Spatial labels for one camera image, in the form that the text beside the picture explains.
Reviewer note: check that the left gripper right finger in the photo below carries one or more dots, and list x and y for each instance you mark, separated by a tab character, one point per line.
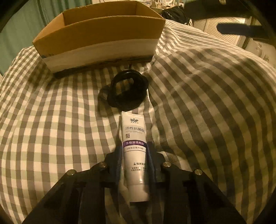
189	196

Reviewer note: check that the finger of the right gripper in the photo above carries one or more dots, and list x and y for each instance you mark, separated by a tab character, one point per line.
252	31

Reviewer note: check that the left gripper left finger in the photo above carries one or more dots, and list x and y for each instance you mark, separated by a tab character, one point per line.
79	197

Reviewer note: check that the white toothpaste tube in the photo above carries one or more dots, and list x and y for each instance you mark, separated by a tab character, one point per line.
135	149

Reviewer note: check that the black jacket on chair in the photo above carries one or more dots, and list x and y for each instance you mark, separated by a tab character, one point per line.
175	14

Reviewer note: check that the brown cardboard box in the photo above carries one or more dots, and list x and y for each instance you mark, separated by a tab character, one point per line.
103	34

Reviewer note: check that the grey checked bed cover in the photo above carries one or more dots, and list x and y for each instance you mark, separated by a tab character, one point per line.
209	105

